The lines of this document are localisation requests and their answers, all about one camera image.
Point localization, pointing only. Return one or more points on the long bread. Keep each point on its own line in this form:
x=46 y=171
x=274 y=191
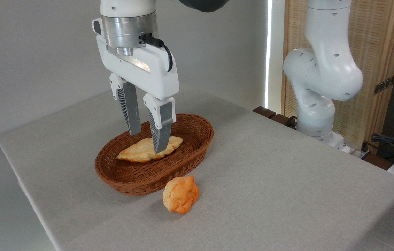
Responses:
x=137 y=153

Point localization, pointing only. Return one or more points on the wooden folding screen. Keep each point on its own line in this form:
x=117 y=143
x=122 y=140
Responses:
x=374 y=42

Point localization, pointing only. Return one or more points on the black screen hinge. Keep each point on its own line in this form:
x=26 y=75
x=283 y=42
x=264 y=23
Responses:
x=385 y=84

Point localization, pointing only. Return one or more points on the round knotted bread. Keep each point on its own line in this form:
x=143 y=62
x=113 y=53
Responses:
x=179 y=195

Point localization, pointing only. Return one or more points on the brown wicker basket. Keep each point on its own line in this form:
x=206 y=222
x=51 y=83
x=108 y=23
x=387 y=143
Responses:
x=190 y=136

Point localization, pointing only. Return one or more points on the grey tablecloth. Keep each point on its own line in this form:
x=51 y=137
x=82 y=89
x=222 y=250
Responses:
x=287 y=191

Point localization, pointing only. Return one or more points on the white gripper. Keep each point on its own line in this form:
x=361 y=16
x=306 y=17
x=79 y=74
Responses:
x=158 y=76

